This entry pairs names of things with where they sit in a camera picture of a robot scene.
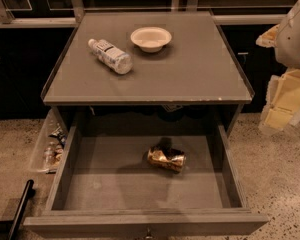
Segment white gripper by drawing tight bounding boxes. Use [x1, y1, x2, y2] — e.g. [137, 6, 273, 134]
[256, 15, 300, 135]

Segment crushed orange can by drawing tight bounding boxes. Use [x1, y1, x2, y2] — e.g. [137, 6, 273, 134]
[147, 146, 186, 173]

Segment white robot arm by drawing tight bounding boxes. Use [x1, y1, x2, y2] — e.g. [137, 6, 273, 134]
[256, 0, 300, 135]

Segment grey cabinet with counter top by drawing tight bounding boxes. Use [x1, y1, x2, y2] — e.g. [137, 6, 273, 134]
[40, 11, 256, 138]

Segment open grey top drawer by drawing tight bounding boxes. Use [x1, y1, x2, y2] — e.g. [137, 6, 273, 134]
[24, 113, 268, 238]

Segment white paper bowl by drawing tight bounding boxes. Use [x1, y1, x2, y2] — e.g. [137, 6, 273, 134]
[130, 27, 172, 53]

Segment clear plastic water bottle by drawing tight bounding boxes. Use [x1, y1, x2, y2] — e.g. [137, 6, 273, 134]
[88, 39, 133, 75]

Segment black bar on floor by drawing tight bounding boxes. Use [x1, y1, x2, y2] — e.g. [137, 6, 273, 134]
[7, 179, 35, 240]

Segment metal window frame rail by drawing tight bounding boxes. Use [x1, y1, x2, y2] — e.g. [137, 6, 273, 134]
[0, 0, 297, 28]

